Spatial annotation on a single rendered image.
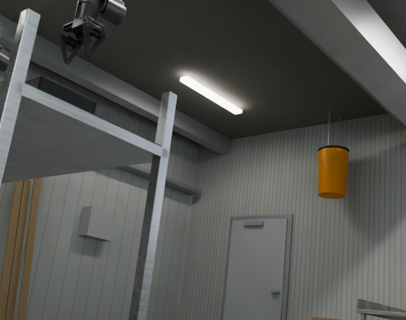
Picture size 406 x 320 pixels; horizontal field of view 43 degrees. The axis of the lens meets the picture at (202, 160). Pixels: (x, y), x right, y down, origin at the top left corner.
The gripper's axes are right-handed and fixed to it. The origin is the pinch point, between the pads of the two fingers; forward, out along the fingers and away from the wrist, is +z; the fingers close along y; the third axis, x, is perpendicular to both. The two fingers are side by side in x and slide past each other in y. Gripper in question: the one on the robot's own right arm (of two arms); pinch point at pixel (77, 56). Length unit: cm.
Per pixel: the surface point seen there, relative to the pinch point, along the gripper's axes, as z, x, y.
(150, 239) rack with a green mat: 44, -19, -18
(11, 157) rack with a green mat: 23.8, -2.3, 25.5
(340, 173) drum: -147, -541, 189
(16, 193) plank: -59, -252, 472
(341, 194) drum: -119, -548, 190
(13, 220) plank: -25, -253, 466
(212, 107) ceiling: -239, -462, 357
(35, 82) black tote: 11.0, 8.8, 1.6
